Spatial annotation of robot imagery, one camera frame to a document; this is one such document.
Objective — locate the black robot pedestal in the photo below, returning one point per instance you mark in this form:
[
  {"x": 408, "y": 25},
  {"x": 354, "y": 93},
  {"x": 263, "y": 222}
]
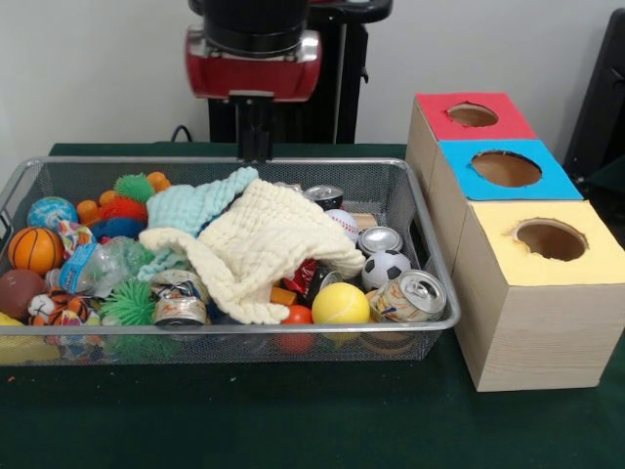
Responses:
[{"x": 342, "y": 88}]

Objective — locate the blue green globe ball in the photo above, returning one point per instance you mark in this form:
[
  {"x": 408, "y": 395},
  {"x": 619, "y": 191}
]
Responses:
[{"x": 51, "y": 212}]

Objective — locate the black upright panel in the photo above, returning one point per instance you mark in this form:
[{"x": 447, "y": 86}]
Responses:
[{"x": 600, "y": 98}]

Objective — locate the silver drink can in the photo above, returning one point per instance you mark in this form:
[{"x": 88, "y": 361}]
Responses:
[{"x": 380, "y": 239}]

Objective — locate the light blue knitted cloth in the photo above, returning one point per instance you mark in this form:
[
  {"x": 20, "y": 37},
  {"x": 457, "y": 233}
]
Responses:
[{"x": 185, "y": 207}]

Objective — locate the wooden box with three holes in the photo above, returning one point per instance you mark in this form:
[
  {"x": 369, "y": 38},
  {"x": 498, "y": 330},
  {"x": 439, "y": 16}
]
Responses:
[{"x": 537, "y": 332}]

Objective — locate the black and white soccer ball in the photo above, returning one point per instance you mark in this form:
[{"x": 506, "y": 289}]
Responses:
[{"x": 386, "y": 269}]

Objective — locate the cream knitted cloth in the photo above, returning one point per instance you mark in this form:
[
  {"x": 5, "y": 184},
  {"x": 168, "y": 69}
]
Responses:
[{"x": 263, "y": 234}]

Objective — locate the dark green tablecloth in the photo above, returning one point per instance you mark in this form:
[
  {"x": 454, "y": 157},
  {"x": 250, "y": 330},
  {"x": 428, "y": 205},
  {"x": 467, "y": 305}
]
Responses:
[
  {"x": 610, "y": 181},
  {"x": 293, "y": 415}
]

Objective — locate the small red ball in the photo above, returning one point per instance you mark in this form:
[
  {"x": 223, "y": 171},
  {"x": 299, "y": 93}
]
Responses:
[{"x": 298, "y": 315}]

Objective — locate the printed drink can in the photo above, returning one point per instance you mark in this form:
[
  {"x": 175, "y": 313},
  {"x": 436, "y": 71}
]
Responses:
[{"x": 410, "y": 295}]

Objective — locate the orange mini basketball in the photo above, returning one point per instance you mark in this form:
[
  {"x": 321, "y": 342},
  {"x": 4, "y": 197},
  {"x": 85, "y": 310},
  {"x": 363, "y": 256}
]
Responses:
[{"x": 35, "y": 250}]

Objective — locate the brown mini football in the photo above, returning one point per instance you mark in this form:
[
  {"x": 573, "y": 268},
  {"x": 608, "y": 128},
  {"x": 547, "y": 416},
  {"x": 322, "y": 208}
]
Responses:
[{"x": 19, "y": 293}]

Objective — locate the shallow mesh bin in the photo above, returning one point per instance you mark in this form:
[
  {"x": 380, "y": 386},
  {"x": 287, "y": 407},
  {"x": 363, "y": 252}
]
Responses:
[{"x": 220, "y": 347}]

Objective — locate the yellow tennis ball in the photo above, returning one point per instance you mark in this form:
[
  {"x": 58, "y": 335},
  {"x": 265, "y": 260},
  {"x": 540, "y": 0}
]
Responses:
[{"x": 341, "y": 304}]

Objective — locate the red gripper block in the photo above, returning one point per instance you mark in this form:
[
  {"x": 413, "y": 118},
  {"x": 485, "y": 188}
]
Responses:
[{"x": 254, "y": 75}]

